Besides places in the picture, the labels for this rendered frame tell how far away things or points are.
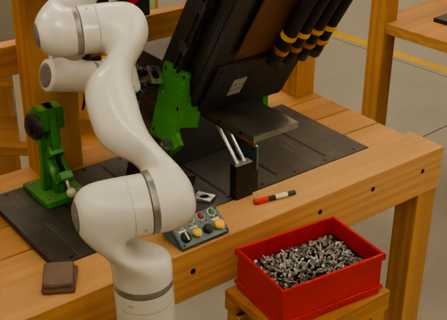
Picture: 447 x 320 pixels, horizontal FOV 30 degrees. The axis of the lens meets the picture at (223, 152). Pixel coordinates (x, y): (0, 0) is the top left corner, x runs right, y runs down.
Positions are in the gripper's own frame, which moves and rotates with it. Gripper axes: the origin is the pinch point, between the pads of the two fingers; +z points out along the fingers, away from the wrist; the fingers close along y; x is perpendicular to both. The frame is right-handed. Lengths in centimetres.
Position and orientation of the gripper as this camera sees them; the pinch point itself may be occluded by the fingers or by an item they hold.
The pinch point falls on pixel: (148, 78)
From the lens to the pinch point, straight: 231.3
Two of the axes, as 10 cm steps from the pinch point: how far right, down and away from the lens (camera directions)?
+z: 7.6, -0.3, 6.5
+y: -2.7, -9.2, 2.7
